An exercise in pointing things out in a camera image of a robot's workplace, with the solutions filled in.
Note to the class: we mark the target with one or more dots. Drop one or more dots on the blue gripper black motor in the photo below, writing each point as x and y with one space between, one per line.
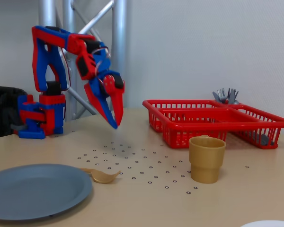
109 87

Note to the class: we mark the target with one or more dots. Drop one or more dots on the gold plastic fork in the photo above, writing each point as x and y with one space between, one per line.
104 178

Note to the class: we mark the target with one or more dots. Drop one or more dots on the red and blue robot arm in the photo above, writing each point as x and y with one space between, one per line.
40 71

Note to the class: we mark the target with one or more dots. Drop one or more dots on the grey plastic fork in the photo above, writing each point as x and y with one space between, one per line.
221 95
232 95

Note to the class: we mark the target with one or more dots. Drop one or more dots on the grey round plate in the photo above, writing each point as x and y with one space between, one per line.
38 191

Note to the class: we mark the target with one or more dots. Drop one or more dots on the aluminium truss column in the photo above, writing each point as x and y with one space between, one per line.
118 35

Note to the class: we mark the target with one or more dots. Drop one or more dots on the black waste bin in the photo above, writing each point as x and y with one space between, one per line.
1 111

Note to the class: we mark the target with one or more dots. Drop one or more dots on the red plastic dish basket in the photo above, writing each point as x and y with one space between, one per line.
217 124

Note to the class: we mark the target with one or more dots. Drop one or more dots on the gold plastic cup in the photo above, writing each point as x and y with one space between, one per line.
207 163

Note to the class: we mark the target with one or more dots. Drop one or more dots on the grey cutlery piece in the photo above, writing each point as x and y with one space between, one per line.
262 139

